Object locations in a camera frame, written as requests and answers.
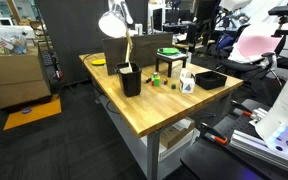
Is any small green block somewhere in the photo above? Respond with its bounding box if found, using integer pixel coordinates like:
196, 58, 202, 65
151, 72, 161, 88

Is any green plate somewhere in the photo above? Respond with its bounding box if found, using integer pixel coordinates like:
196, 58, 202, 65
157, 47, 181, 56

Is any small black stool table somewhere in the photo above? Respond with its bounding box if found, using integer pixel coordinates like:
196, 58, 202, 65
155, 53, 189, 78

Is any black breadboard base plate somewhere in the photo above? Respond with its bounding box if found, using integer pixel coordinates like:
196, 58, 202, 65
180, 98, 288, 180

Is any beige desk lamp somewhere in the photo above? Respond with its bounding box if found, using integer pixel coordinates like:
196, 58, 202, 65
98, 0, 135, 66

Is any aluminium bracket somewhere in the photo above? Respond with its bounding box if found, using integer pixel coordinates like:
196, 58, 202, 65
249, 107, 269, 127

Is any clear plastic storage bin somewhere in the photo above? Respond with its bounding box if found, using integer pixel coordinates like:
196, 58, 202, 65
0, 24, 29, 56

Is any black tray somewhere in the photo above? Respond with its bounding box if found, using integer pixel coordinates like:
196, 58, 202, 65
195, 70, 228, 91

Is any cardboard box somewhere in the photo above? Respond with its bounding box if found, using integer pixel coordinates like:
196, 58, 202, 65
0, 44, 53, 109
159, 117, 196, 150

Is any yellow plate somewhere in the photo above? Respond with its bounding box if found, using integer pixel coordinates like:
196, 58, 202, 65
91, 58, 107, 66

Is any aluminium rail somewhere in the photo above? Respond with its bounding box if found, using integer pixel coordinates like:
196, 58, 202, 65
229, 129, 288, 178

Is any black curtain partition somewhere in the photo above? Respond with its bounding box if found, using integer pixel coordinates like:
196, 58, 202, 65
35, 0, 150, 86

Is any blue bag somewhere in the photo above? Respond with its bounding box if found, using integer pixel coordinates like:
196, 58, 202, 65
216, 33, 236, 51

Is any black keyboard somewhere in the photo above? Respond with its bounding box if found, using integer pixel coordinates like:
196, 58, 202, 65
40, 49, 59, 68

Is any black trash bin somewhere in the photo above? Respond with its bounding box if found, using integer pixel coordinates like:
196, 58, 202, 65
114, 62, 143, 98

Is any black office chair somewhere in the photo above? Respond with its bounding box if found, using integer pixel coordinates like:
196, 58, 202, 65
217, 24, 287, 89

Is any black camera on stand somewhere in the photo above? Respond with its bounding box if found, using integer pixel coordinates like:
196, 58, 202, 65
267, 3, 288, 38

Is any white carton box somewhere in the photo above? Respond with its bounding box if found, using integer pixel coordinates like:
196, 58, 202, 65
178, 68, 196, 95

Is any black clamp orange handle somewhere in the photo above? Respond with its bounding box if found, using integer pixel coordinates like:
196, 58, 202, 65
199, 122, 229, 146
230, 99, 257, 118

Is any orange floor mat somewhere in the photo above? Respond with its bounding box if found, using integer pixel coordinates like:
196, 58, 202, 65
3, 94, 63, 131

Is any white kitchen scale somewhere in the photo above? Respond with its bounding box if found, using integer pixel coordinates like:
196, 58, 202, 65
157, 51, 188, 61

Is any pink and white cloth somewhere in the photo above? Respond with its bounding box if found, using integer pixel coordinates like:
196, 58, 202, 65
228, 24, 285, 64

